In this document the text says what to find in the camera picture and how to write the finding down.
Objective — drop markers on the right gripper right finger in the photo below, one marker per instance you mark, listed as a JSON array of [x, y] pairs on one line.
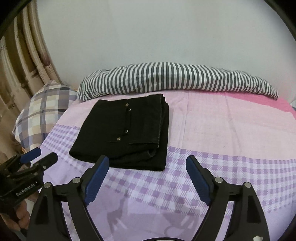
[[201, 178]]

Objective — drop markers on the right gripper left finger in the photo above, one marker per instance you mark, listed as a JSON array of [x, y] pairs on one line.
[[93, 179]]

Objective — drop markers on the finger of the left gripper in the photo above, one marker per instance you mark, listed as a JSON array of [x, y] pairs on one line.
[[45, 163], [31, 155]]

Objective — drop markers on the black denim pants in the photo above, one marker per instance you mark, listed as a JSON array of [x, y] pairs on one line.
[[131, 133]]

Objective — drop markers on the plaid pillow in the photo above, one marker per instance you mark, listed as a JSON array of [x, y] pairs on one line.
[[41, 113]]

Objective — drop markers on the pink purple checked bedsheet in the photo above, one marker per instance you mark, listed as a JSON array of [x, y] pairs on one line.
[[239, 137]]

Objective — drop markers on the grey white striped bolster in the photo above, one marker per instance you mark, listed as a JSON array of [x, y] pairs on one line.
[[158, 76]]

